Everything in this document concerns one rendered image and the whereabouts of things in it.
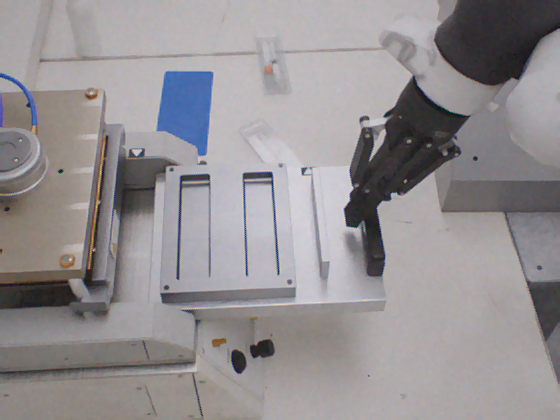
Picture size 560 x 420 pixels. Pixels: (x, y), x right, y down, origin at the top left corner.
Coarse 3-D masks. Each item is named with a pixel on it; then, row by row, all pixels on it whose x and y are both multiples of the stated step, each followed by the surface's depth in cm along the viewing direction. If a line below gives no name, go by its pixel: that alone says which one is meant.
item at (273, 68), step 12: (264, 36) 148; (276, 36) 148; (264, 48) 146; (276, 48) 146; (264, 60) 143; (276, 60) 143; (264, 72) 141; (276, 72) 141; (264, 84) 139; (276, 84) 139; (288, 84) 139
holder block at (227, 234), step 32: (192, 192) 97; (224, 192) 95; (256, 192) 97; (288, 192) 95; (192, 224) 93; (224, 224) 92; (256, 224) 93; (288, 224) 92; (192, 256) 90; (224, 256) 89; (256, 256) 90; (288, 256) 89; (160, 288) 86; (192, 288) 86; (224, 288) 86; (256, 288) 86; (288, 288) 86
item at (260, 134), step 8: (256, 120) 133; (264, 120) 133; (240, 128) 132; (248, 128) 132; (256, 128) 132; (264, 128) 132; (272, 128) 132; (248, 136) 131; (256, 136) 131; (264, 136) 131; (272, 136) 131; (256, 144) 130; (264, 144) 130; (272, 144) 130; (280, 144) 130; (264, 152) 129; (272, 152) 129; (280, 152) 129; (288, 152) 129; (264, 160) 128; (272, 160) 128; (280, 160) 128; (288, 160) 128; (296, 160) 128
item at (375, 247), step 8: (376, 208) 92; (368, 216) 91; (376, 216) 91; (368, 224) 90; (376, 224) 90; (368, 232) 89; (376, 232) 89; (368, 240) 89; (376, 240) 88; (368, 248) 88; (376, 248) 88; (368, 256) 89; (376, 256) 87; (384, 256) 87; (368, 264) 89; (376, 264) 88; (384, 264) 88; (368, 272) 89; (376, 272) 89
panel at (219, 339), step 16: (208, 320) 93; (224, 320) 98; (240, 320) 103; (256, 320) 108; (208, 336) 92; (224, 336) 96; (240, 336) 101; (256, 336) 106; (208, 352) 90; (224, 352) 95; (224, 368) 93; (256, 368) 103; (240, 384) 96; (256, 384) 101
